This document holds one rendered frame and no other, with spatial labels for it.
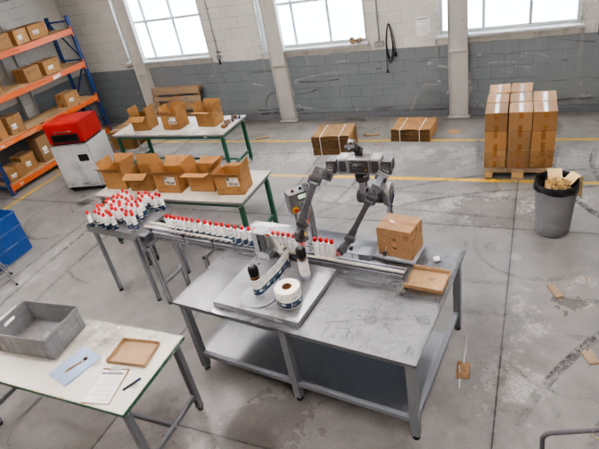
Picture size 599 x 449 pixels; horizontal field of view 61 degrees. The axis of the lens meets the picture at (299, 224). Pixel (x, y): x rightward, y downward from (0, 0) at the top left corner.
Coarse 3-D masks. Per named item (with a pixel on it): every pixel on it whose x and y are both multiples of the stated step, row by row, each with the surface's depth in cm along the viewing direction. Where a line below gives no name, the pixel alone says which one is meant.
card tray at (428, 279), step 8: (416, 272) 405; (424, 272) 403; (432, 272) 401; (440, 272) 399; (448, 272) 396; (408, 280) 398; (416, 280) 396; (424, 280) 395; (432, 280) 393; (440, 280) 391; (408, 288) 390; (416, 288) 386; (424, 288) 382; (432, 288) 385; (440, 288) 384
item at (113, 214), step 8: (144, 192) 567; (104, 200) 564; (112, 200) 562; (120, 200) 571; (128, 200) 557; (144, 200) 564; (96, 208) 560; (104, 208) 561; (112, 208) 548; (120, 208) 540; (128, 208) 553; (88, 216) 551; (96, 216) 550; (104, 216) 538; (112, 216) 536; (120, 216) 550; (104, 224) 543; (112, 224) 540; (120, 224) 553
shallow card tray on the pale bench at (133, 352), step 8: (120, 344) 396; (128, 344) 396; (136, 344) 394; (144, 344) 393; (152, 344) 391; (112, 352) 387; (120, 352) 390; (128, 352) 388; (136, 352) 386; (144, 352) 385; (152, 352) 380; (112, 360) 383; (120, 360) 382; (128, 360) 380; (136, 360) 379; (144, 360) 377
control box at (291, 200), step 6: (300, 186) 424; (288, 192) 419; (294, 192) 417; (306, 192) 421; (288, 198) 417; (294, 198) 418; (288, 204) 423; (294, 204) 420; (288, 210) 430; (300, 210) 426
